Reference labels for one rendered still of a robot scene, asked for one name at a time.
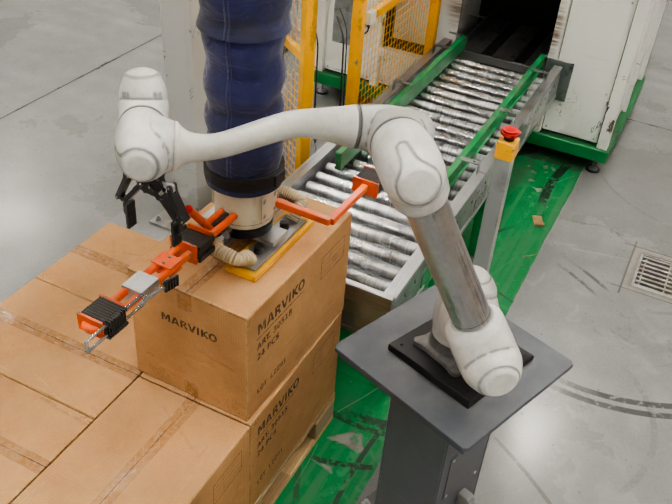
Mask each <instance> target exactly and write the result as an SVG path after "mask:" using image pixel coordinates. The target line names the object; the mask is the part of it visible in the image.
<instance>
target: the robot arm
mask: <svg viewBox="0 0 672 504"><path fill-rule="evenodd" d="M118 118H119V121H118V125H117V127H116V131H115V137H114V152H115V157H116V161H117V164H118V166H119V168H120V169H121V171H122V172H123V178H122V181H121V183H120V185H119V187H118V190H117V192H116V194H115V198H116V199H120V200H121V202H122V203H123V211H124V213H125V217H126V226H127V229H130V228H132V227H133V226H134V225H136V224H137V219H136V208H135V200H134V199H132V198H133V197H134V196H135V195H136V194H137V193H138V192H139V191H140V190H142V191H143V193H147V194H149V195H151V196H154V197H155V198H156V200H157V201H160V203H161V204H162V206H163V207H164V209H165V210H166V212H167V213H168V214H169V216H170V217H171V219H172V220H173V221H172V222H171V237H172V247H176V246H177V245H179V244H180V243H181V242H182V232H183V225H184V224H185V223H186V222H187V221H189V220H190V216H189V214H188V212H187V210H186V207H185V205H184V203H183V201H182V199H181V196H180V194H179V192H178V188H177V183H176V182H173V183H167V182H166V180H165V173H167V172H171V171H176V170H177V169H178V168H179V167H180V166H182V165H183V164H186V163H190V162H200V161H210V160H216V159H221V158H226V157H229V156H233V155H236V154H240V153H243V152H246V151H249V150H253V149H256V148H259V147H263V146H266V145H269V144H272V143H276V142H279V141H283V140H287V139H292V138H312V139H318V140H322V141H327V142H331V143H335V144H339V145H342V146H346V147H349V148H355V149H361V150H366V151H368V153H369V154H370V155H371V156H372V160H373V163H374V167H375V169H376V172H377V174H378V177H379V179H380V182H381V184H382V186H383V188H384V190H385V192H386V193H387V195H388V197H389V199H390V200H391V202H392V204H393V205H394V207H395V209H396V210H397V211H398V212H400V213H402V214H403V215H405V216H406V217H407V219H408V222H409V224H410V226H411V229H412V231H413V233H414V236H415V238H416V240H417V243H418V245H419V247H420V250H421V252H422V254H423V257H424V259H425V261H426V264H427V266H428V268H429V271H430V273H431V275H432V277H433V280H434V282H435V284H436V287H437V289H438V294H437V298H436V302H435V308H434V314H433V325H432V330H431V332H429V333H427V334H425V335H421V336H417V337H415V338H414V341H413V344H414V345H415V346H417V347H419V348H421V349H422V350H424V351H425V352H426V353H427V354H428V355H430V356H431V357H432V358H433V359H434V360H436V361H437V362H438V363H439V364H440V365H442V366H443V367H444V368H445V369H446V370H447V371H448V373H449V374H450V375H451V376H453V377H459V376H460V375H462V377H463V379H464V380H465V382H466V383H467V384H468V385H469V386H470V387H471V388H472V389H474V390H475V391H477V392H478V393H480V394H482V395H485V396H501V395H504V394H506V393H508V392H510V391H511V390H512V389H513V388H514V387H515V386H516V385H517V384H518V382H519V381H520V378H521V375H522V368H523V361H522V356H521V353H520V350H519V348H518V346H517V344H516V342H515V339H514V336H513V334H512V332H511V330H510V328H509V325H508V323H507V321H506V319H505V317H504V315H503V313H502V311H501V310H500V308H499V303H498V298H497V287H496V285H495V282H494V280H493V278H492V276H491V275H490V274H489V273H488V272H487V271H486V270H485V269H483V268H482V267H479V266H476V265H473V263H472V261H471V258H470V256H469V253H468V250H467V248H466V245H465V243H464V240H463V237H462V235H461V232H460V230H459V227H458V224H457V222H456V219H455V217H454V214H453V212H452V209H451V206H450V204H449V201H448V199H447V198H448V195H449V191H450V186H449V181H448V177H447V172H446V167H445V163H444V161H443V159H442V156H441V154H440V151H439V149H438V147H437V145H436V143H435V142H434V137H435V127H434V124H433V122H432V120H431V118H430V117H429V116H427V115H425V114H424V113H422V112H420V111H417V110H415V109H412V108H408V107H402V106H395V105H385V104H354V105H346V106H337V107H326V108H311V109H299V110H291V111H286V112H281V113H277V114H274V115H271V116H268V117H264V118H261V119H259V120H256V121H253V122H250V123H247V124H244V125H241V126H238V127H235V128H232V129H229V130H226V131H222V132H218V133H212V134H199V133H193V132H189V131H187V130H185V129H184V128H183V127H182V126H181V125H180V124H179V122H178V121H174V120H171V119H170V112H169V103H168V95H167V90H166V86H165V83H164V81H163V79H162V76H161V75H160V73H159V72H158V71H156V70H154V69H151V68H147V67H137V68H133V69H130V70H128V71H126V72H124V74H123V76H122V79H121V82H120V87H119V101H118ZM131 180H134V181H136V183H137V184H136V185H135V186H134V187H133V189H132V190H131V191H130V192H129V193H128V194H127V195H126V194H125V193H126V191H127V189H128V187H129V185H130V182H131ZM161 191H163V194H162V195H159V193H161ZM131 199H132V200H131Z"/></svg>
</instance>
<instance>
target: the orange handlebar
mask: <svg viewBox="0 0 672 504"><path fill-rule="evenodd" d="M367 191H368V186H367V185H365V184H361V185H360V186H359V187H358V188H357V189H356V190H355V191H354V192H353V193H352V194H351V195H350V196H349V197H348V198H347V199H346V200H345V201H344V202H343V203H342V204H341V205H340V206H339V207H338V208H337V209H336V210H335V211H334V212H333V213H332V214H331V215H330V216H327V215H324V214H321V213H319V212H316V211H313V210H310V209H308V208H305V207H302V206H299V205H296V204H294V203H291V202H288V201H285V200H283V199H280V198H277V200H276V202H275V206H276V207H277V208H280V209H283V210H286V211H288V212H291V213H294V214H297V215H299V216H302V217H305V218H307V219H310V220H313V221H316V222H318V223H321V224H324V225H327V226H329V225H330V224H331V225H334V224H335V223H336V222H337V221H338V220H339V219H340V218H341V217H342V216H343V215H344V214H345V213H346V212H347V211H348V210H349V209H350V208H351V207H352V206H353V205H354V204H355V203H356V202H357V201H358V200H359V199H360V198H361V197H362V196H363V195H364V194H365V193H366V192H367ZM223 213H225V211H224V209H223V208H220V209H218V210H217V211H216V212H215V213H214V214H212V215H211V216H210V217H209V218H207V219H206V220H207V221H208V222H209V223H210V224H211V223H213V222H214V221H215V220H216V219H217V218H219V217H220V216H221V215H222V214H223ZM237 218H238V215H237V214H236V213H231V214H230V215H229V216H227V217H226V218H225V219H224V220H223V221H221V222H220V223H219V224H218V225H217V226H215V227H214V228H213V229H212V230H211V231H213V232H214V236H215V237H216V236H217V235H218V234H219V233H221V232H222V231H223V230H224V229H225V228H226V227H228V226H229V225H230V224H231V223H232V222H233V221H235V220H236V219H237ZM179 252H180V248H179V247H178V246H176V247H172V248H171V249H169V250H168V251H167V252H161V253H160V254H159V255H158V256H157V257H155V258H154V259H153V260H152V261H151V262H152V264H151V265H150V266H149V267H147V268H146V269H145V270H144V271H142V272H145V273H147V274H149V275H152V274H153V273H155V272H158V273H159V274H158V275H157V276H156V278H158V279H159V285H160V284H161V283H162V282H163V281H164V280H165V279H167V278H168V277H169V278H170V277H172V276H174V275H175V274H176V273H178V272H179V271H180V270H181V269H182V268H183V267H181V266H182V265H183V264H184V263H185V262H187V261H188V260H189V259H190V258H191V257H192V256H193V254H192V252H191V251H189V250H187V251H186V252H184V253H183V254H182V255H181V256H180V257H176V256H175V255H176V254H177V253H179ZM127 295H128V291H127V289H126V288H122V289H120V290H119V291H118V292H117V293H115V294H114V295H113V296H112V297H110V298H112V299H114V300H116V301H119V302H120V301H121V300H122V299H123V298H124V297H126V296H127ZM138 296H139V294H137V293H135V294H134V295H133V296H132V297H131V298H129V299H128V300H127V301H126V302H125V303H123V304H125V307H126V306H127V305H128V304H129V303H130V302H132V301H133V300H134V299H135V298H136V297H138ZM81 327H82V329H83V331H84V332H85V333H87V334H90V335H92V334H94V333H95V332H96V331H97V330H98V329H99V328H98V327H96V326H93V325H91V324H89V323H87V322H86V321H82V324H81Z"/></svg>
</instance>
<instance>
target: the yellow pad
mask: <svg viewBox="0 0 672 504"><path fill-rule="evenodd" d="M287 214H289V212H288V211H285V212H284V213H283V214H282V215H281V216H280V217H279V218H278V219H276V220H275V221H274V222H273V225H275V226H278V227H280V228H283V229H286V230H288V231H287V235H286V236H285V237H283V238H282V239H281V240H280V241H279V242H278V243H277V244H276V245H275V246H274V247H271V246H269V245H266V244H264V243H261V242H258V241H256V240H253V241H252V242H251V243H250V244H249V245H248V246H247V247H246V248H245V249H244V250H249V251H252V252H253V253H254V254H255V255H256V258H257V261H256V263H255V264H254V265H252V266H244V267H241V266H239V267H236V266H235V265H234V266H232V264H229V263H228V264H227V265H226V266H225V271H226V272H229V273H231V274H234V275H236V276H239V277H241V278H244V279H246V280H249V281H251V282H254V283H255V282H256V281H257V280H258V279H259V278H260V277H261V276H262V275H263V274H264V273H265V272H266V271H267V270H268V269H269V268H270V267H271V266H272V265H273V264H274V263H275V262H276V261H277V260H278V259H279V258H280V257H281V256H282V255H283V254H284V253H285V252H286V251H287V250H288V249H289V248H290V247H292V246H293V245H294V244H295V243H296V242H297V241H298V240H299V239H300V238H301V237H302V236H303V235H304V234H305V233H306V232H307V231H308V230H309V229H310V228H311V227H312V226H313V225H314V221H313V220H310V219H307V218H305V217H302V216H301V219H299V220H300V221H298V223H297V222H295V221H293V220H292V219H290V218H288V217H287V216H288V215H287ZM244 250H242V251H244Z"/></svg>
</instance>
